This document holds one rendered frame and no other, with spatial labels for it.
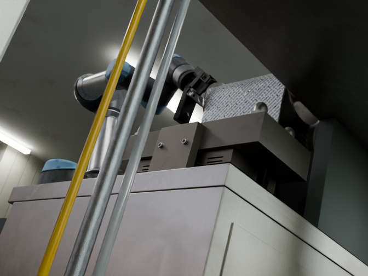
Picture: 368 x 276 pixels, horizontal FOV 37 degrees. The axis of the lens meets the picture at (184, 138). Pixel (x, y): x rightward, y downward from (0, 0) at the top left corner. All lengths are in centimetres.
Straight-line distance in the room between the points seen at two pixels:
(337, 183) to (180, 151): 33
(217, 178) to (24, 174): 779
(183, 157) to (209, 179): 14
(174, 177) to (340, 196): 37
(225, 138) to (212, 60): 394
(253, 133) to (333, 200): 26
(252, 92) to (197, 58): 364
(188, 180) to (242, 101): 46
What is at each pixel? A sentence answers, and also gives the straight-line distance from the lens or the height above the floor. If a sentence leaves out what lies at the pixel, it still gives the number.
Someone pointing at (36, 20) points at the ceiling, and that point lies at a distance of 529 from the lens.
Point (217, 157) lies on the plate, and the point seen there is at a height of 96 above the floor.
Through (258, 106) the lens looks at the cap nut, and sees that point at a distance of 100.
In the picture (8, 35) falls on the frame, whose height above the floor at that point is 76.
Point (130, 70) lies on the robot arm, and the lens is 166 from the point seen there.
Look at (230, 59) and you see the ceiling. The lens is 484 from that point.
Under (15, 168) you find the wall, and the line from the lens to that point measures 851.
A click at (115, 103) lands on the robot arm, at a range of 202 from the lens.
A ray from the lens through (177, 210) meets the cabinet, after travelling 88.
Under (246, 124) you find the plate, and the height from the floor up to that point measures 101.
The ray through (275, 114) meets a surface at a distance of 122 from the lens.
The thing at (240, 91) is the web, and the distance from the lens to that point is 134.
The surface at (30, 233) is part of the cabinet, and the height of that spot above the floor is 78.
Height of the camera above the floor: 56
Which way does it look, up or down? 25 degrees up
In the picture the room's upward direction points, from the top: 16 degrees clockwise
